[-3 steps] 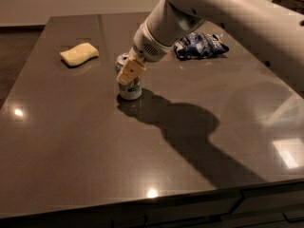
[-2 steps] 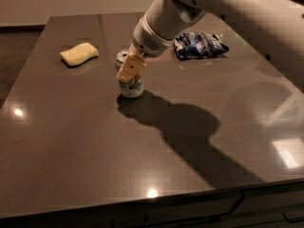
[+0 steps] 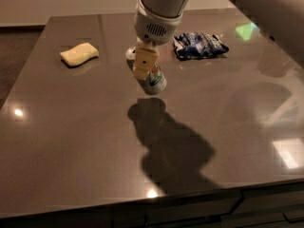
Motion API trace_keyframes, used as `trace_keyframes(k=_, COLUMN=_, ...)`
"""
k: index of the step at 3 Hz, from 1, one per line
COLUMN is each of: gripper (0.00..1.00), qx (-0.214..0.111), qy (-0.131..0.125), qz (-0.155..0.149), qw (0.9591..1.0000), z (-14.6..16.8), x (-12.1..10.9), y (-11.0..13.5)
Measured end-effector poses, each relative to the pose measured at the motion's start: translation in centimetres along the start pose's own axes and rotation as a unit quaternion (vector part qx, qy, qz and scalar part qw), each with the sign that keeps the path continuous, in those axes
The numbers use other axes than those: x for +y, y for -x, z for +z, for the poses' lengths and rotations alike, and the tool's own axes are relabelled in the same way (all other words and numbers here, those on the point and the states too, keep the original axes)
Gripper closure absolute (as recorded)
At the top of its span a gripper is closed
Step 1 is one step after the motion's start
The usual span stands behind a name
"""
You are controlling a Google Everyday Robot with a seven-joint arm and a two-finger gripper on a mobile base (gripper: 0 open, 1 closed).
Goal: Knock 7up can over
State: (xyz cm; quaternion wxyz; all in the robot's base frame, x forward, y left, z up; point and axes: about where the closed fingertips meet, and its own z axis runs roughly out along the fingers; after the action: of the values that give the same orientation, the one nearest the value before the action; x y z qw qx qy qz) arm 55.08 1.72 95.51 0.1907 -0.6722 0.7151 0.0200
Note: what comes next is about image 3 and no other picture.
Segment dark cabinet drawers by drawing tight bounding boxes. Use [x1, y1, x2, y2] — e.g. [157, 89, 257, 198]
[0, 180, 304, 228]

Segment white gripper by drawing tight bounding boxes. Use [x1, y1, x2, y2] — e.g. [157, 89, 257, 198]
[133, 0, 183, 80]

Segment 7up soda can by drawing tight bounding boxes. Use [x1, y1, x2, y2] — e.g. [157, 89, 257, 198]
[125, 47, 167, 95]

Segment blue chip bag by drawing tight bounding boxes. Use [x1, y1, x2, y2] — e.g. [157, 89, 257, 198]
[173, 32, 229, 61]

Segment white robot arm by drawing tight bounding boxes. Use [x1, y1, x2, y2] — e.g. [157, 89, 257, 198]
[135, 0, 304, 67]

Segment yellow sponge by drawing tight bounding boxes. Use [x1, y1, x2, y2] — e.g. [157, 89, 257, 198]
[60, 43, 99, 67]

